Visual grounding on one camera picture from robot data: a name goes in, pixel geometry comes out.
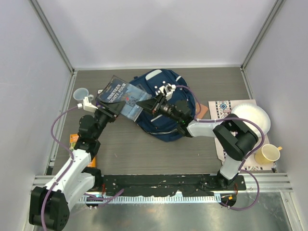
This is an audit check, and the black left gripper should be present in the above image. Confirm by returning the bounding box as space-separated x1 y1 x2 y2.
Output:
93 101 125 140

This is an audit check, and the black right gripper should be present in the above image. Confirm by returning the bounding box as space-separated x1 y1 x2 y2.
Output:
136 93 181 124

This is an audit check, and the dark blue 1984 book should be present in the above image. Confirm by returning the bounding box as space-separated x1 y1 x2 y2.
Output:
96 75 152 122

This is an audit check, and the navy blue student backpack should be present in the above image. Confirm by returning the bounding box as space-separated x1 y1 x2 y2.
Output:
129 69 196 142

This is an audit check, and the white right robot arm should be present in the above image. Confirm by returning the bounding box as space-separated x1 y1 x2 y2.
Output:
137 94 264 190

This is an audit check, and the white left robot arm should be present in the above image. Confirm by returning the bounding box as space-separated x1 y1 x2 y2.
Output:
29 97 125 231

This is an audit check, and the light blue cup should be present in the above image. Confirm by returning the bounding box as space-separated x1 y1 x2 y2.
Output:
73 88 94 103

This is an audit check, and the tan leather wallet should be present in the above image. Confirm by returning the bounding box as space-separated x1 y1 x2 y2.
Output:
195 103 208 119

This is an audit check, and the orange paperback book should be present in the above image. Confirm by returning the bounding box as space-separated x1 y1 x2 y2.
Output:
69 133 97 168

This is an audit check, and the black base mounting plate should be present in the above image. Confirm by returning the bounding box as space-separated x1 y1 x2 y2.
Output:
102 174 246 197

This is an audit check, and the white paper plate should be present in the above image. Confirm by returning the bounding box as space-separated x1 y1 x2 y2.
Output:
231 103 271 135

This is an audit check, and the yellow cup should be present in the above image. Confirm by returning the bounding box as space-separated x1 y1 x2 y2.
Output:
255 144 282 165

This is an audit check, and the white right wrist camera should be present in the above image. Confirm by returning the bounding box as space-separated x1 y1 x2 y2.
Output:
154 81 176 101

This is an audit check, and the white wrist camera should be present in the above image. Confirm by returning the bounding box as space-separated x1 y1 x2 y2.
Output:
154 81 176 101
77 96 98 113

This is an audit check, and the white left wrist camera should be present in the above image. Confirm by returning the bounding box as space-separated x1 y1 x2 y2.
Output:
77 96 98 113

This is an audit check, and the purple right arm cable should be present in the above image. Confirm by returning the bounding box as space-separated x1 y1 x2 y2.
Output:
174 84 266 212

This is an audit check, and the perforated metal rail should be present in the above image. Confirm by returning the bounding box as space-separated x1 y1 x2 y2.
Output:
79 194 221 204

